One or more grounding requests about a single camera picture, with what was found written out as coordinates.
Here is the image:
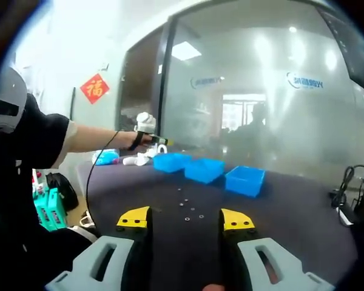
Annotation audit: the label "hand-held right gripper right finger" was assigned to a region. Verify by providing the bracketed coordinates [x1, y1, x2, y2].
[220, 207, 334, 291]

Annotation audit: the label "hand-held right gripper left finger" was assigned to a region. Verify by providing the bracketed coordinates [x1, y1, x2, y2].
[44, 206, 154, 291]

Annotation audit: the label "blue plastic bin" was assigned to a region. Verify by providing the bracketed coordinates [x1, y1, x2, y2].
[153, 153, 192, 174]
[184, 157, 226, 185]
[224, 165, 266, 198]

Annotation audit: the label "screws nuts and washers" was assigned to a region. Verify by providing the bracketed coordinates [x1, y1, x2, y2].
[156, 187, 206, 222]

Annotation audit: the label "white cloth glove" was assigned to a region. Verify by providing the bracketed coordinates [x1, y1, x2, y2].
[136, 151, 155, 163]
[122, 155, 146, 167]

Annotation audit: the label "blue tissue pack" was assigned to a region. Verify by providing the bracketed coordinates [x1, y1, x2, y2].
[92, 148, 121, 167]

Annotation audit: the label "stack of teal cartons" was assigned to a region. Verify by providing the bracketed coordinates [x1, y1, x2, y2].
[33, 186, 68, 233]

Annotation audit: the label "black bag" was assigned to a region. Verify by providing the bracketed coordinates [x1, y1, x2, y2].
[45, 172, 79, 213]

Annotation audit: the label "person in black shirt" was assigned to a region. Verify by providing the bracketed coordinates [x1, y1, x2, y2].
[0, 92, 99, 291]

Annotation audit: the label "grey chest-worn device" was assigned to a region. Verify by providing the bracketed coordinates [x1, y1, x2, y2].
[0, 67, 28, 134]

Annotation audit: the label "dark framed panel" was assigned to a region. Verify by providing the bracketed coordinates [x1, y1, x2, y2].
[317, 5, 364, 92]

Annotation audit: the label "black wrist strap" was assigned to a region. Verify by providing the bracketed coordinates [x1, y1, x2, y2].
[129, 133, 143, 152]

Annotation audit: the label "black door frame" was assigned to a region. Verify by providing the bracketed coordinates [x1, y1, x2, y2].
[157, 13, 178, 140]

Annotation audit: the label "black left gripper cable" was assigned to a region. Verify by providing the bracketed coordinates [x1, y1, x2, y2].
[85, 130, 122, 227]

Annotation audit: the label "red paper wall decoration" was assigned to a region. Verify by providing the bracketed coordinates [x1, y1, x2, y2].
[79, 73, 110, 105]

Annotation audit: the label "black vertical door handle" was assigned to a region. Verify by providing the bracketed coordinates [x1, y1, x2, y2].
[70, 87, 77, 121]

